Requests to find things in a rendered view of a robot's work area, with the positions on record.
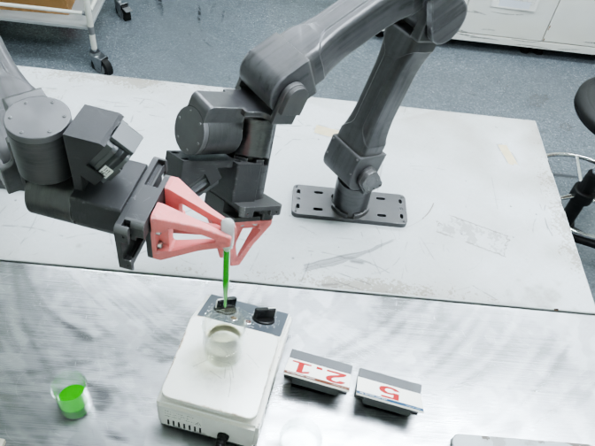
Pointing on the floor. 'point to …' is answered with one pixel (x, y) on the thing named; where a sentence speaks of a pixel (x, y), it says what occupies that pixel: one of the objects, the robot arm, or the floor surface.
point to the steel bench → (153, 354)
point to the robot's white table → (497, 192)
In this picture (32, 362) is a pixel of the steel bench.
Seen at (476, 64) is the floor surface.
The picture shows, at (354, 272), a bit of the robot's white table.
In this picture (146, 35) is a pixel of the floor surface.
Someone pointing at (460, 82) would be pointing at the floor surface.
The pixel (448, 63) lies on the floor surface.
